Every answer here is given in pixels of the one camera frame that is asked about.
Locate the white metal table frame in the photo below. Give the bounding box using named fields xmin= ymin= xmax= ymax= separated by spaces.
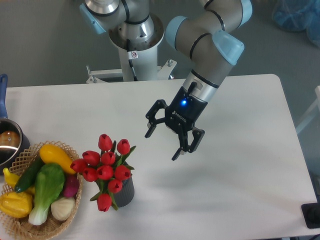
xmin=85 ymin=59 xmax=177 ymax=84

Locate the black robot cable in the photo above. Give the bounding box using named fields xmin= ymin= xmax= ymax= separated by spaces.
xmin=126 ymin=39 xmax=139 ymax=82

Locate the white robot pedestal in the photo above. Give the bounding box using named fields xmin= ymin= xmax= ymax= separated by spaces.
xmin=108 ymin=13 xmax=164 ymax=78

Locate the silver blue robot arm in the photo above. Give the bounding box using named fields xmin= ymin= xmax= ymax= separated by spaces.
xmin=79 ymin=0 xmax=253 ymax=158

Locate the red tulip bouquet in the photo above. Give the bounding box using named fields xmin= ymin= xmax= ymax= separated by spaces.
xmin=70 ymin=133 xmax=136 ymax=212

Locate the small yellow gourd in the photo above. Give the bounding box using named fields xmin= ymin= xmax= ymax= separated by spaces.
xmin=3 ymin=167 xmax=35 ymax=196

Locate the black device at edge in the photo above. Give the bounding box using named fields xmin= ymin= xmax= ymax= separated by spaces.
xmin=301 ymin=202 xmax=320 ymax=229

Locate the orange yellow pumpkin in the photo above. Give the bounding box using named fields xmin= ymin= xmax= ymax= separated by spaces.
xmin=0 ymin=191 xmax=33 ymax=219

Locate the yellow squash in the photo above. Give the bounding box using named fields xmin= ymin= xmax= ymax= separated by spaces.
xmin=39 ymin=144 xmax=76 ymax=175

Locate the dark grey ribbed vase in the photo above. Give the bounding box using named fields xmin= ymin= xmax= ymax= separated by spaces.
xmin=113 ymin=162 xmax=135 ymax=208

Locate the white garlic bulb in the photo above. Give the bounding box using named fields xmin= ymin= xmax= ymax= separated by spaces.
xmin=50 ymin=197 xmax=75 ymax=221

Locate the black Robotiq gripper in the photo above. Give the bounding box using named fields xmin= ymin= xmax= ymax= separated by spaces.
xmin=144 ymin=86 xmax=208 ymax=161

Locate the blue plastic bag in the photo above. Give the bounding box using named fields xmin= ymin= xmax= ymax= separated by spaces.
xmin=271 ymin=0 xmax=320 ymax=47

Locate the green bok choy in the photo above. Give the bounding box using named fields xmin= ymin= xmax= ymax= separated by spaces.
xmin=28 ymin=163 xmax=65 ymax=226

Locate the woven wicker basket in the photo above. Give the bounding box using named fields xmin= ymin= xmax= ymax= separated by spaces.
xmin=0 ymin=141 xmax=83 ymax=240

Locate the purple red radish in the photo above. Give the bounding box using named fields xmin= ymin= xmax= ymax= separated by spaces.
xmin=62 ymin=175 xmax=80 ymax=198

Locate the blue handled saucepan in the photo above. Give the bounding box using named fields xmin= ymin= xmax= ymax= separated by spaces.
xmin=0 ymin=74 xmax=30 ymax=175

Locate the dark green cucumber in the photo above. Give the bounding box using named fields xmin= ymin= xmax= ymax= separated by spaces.
xmin=14 ymin=156 xmax=45 ymax=193

